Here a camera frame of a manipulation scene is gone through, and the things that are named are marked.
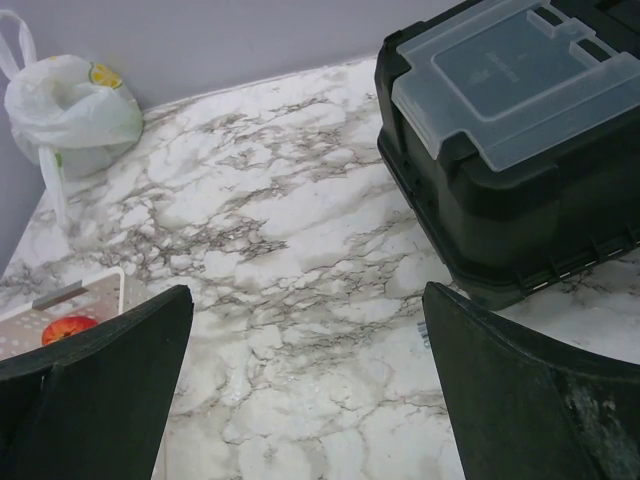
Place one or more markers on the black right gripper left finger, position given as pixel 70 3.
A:
pixel 95 405

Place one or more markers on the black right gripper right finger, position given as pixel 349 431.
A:
pixel 523 405

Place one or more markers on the white plastic bag lemon print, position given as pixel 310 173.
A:
pixel 69 116

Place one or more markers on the red fake apple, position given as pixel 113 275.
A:
pixel 65 327

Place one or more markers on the white perforated plastic tray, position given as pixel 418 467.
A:
pixel 99 297

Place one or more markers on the hex key set yellow holder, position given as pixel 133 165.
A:
pixel 422 330

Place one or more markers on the black toolbox clear lids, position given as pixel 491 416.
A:
pixel 512 129

